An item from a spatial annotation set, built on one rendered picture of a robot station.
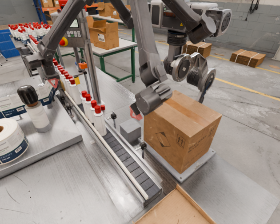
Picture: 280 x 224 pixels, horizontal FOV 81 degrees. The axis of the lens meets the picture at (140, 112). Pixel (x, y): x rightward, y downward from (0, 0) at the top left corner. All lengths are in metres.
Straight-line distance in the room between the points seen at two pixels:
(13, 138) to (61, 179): 0.32
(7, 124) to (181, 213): 0.96
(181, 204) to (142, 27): 0.74
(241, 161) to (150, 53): 1.93
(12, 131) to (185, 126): 0.85
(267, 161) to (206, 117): 1.70
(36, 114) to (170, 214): 0.87
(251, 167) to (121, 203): 1.73
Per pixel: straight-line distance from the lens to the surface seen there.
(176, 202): 0.86
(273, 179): 2.32
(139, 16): 0.64
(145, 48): 0.58
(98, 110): 0.92
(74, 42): 1.20
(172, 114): 0.80
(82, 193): 0.91
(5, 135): 1.04
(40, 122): 1.15
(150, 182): 0.84
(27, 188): 1.03
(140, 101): 0.52
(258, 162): 2.39
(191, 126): 0.75
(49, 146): 1.09
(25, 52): 3.07
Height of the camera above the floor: 1.61
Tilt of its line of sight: 38 degrees down
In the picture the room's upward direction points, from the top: straight up
